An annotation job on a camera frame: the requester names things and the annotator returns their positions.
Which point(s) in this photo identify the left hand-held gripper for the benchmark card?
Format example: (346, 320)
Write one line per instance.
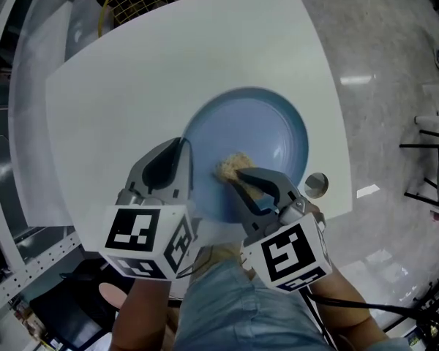
(131, 229)

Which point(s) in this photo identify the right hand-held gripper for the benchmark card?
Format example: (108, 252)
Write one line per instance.
(289, 254)

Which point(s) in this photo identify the tan fibrous scrubber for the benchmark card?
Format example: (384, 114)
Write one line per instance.
(230, 165)

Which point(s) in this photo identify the big blue plate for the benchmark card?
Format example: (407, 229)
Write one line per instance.
(241, 123)

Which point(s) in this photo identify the person's left forearm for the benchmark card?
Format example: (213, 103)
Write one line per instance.
(142, 316)

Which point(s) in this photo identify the person's right forearm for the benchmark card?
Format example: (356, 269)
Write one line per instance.
(347, 324)

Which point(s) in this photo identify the person's right hand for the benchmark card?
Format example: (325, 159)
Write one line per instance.
(319, 218)

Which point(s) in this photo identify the white table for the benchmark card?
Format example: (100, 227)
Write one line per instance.
(131, 86)

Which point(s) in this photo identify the person's blue denim clothing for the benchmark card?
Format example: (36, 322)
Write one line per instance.
(241, 313)

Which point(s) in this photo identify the white low platform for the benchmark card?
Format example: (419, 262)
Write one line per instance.
(33, 123)

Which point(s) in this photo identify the white metal shelf rack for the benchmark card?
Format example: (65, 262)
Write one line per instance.
(40, 265)

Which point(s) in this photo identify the black bag with pink disc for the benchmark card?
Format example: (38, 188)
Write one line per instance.
(69, 316)

